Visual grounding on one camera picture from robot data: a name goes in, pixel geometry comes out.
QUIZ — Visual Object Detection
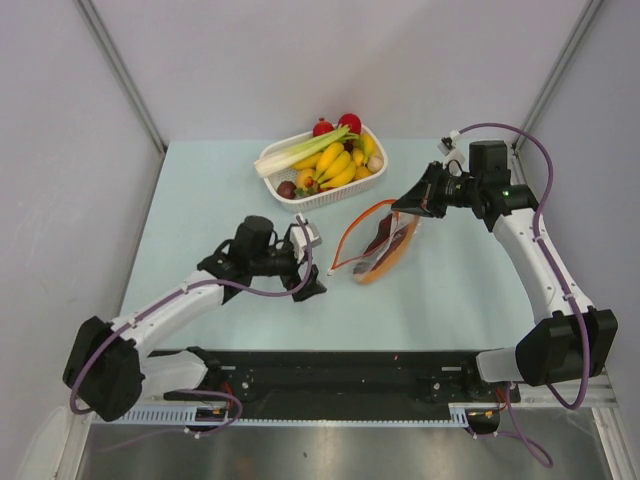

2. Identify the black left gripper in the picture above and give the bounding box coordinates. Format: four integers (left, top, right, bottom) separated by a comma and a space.
249, 238, 325, 300

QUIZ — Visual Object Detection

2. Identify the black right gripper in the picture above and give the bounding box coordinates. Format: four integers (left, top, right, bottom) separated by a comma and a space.
392, 161, 482, 219

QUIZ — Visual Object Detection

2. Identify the clear zip bag red zipper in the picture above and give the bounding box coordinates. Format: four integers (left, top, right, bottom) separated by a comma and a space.
327, 199, 421, 285

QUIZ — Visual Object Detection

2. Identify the green white celery stalk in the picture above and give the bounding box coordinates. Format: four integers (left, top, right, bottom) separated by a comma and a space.
254, 126, 350, 178

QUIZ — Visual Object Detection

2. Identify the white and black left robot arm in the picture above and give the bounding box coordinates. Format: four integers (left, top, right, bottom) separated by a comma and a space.
63, 215, 326, 422

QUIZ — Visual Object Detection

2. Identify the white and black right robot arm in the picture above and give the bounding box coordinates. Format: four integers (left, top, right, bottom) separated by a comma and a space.
392, 140, 618, 401

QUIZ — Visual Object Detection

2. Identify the white garlic bulb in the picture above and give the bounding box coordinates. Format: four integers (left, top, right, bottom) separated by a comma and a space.
367, 156, 384, 173

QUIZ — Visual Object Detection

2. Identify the yellow banana bunch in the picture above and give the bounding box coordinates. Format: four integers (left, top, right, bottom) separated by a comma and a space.
291, 133, 381, 193

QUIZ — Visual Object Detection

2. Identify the red apple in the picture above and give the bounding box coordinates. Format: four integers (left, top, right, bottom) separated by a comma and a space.
338, 113, 362, 135

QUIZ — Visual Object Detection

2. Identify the dark purple passion fruit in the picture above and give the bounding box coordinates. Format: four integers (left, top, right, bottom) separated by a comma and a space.
277, 181, 297, 200

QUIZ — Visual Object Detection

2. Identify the white perforated plastic basket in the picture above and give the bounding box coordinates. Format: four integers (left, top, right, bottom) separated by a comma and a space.
254, 125, 388, 213

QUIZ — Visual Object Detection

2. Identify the red pomegranate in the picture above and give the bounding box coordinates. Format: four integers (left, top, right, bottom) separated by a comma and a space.
312, 117, 334, 137

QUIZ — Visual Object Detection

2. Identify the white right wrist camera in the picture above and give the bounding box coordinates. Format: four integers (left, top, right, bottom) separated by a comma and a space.
438, 130, 466, 175

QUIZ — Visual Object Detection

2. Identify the white slotted cable duct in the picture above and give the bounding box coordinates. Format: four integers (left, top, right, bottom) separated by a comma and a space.
113, 404, 469, 428

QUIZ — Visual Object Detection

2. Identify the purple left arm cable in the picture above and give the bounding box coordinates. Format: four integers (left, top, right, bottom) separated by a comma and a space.
68, 214, 314, 416

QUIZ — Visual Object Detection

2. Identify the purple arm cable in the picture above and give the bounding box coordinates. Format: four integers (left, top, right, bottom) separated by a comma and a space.
452, 122, 591, 411
68, 214, 314, 416

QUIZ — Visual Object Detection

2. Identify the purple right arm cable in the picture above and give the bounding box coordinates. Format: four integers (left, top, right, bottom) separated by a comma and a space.
452, 122, 591, 411

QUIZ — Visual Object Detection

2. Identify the right aluminium corner post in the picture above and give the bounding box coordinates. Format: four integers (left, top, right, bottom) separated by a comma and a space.
520, 0, 606, 133

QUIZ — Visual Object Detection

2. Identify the aluminium corner post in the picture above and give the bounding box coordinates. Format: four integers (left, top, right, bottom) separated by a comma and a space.
520, 0, 606, 133
74, 0, 168, 157

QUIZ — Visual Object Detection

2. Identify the aluminium frame rail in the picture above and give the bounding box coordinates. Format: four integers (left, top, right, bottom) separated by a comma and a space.
513, 372, 617, 408

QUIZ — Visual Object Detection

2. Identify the left aluminium corner post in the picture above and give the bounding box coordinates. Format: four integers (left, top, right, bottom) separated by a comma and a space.
74, 0, 168, 157

